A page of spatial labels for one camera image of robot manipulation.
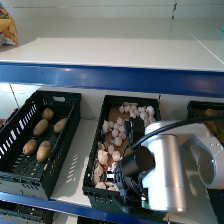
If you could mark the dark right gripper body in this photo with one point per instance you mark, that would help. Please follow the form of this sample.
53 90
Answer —
131 168

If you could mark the silver-white right robot arm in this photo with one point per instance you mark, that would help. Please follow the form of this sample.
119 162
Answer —
166 173

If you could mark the dark green garlic crate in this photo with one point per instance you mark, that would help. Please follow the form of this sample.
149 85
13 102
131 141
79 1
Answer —
96 200

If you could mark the dark green potato crate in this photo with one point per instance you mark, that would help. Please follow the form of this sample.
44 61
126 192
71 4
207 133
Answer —
63 156

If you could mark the dark green tuber crate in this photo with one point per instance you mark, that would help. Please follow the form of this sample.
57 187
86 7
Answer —
191 111

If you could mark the brown potato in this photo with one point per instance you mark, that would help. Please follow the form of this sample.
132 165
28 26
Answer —
43 151
47 114
29 147
40 127
60 125

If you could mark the yellow-brown tuber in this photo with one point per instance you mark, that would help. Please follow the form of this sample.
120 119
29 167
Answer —
211 112
213 127

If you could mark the dark green plastic crate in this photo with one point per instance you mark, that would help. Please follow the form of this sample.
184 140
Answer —
26 213

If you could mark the yellow snack bag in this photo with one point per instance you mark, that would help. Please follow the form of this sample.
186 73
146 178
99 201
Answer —
8 28

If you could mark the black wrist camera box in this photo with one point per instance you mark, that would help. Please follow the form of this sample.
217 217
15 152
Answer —
136 128

